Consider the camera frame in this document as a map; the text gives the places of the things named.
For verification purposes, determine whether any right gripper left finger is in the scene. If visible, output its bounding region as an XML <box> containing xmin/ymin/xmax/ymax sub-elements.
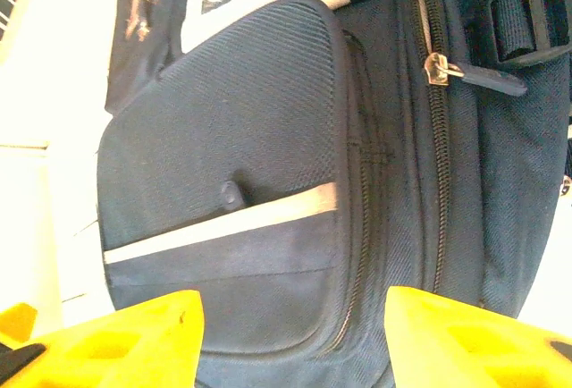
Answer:
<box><xmin>0</xmin><ymin>288</ymin><xmax>206</xmax><ymax>388</ymax></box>

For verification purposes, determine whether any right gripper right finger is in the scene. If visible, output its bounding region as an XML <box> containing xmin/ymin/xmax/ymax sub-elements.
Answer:
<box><xmin>385</xmin><ymin>284</ymin><xmax>572</xmax><ymax>388</ymax></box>

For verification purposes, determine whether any navy blue backpack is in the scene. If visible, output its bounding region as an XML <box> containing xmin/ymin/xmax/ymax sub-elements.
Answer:
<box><xmin>96</xmin><ymin>0</ymin><xmax>572</xmax><ymax>388</ymax></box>

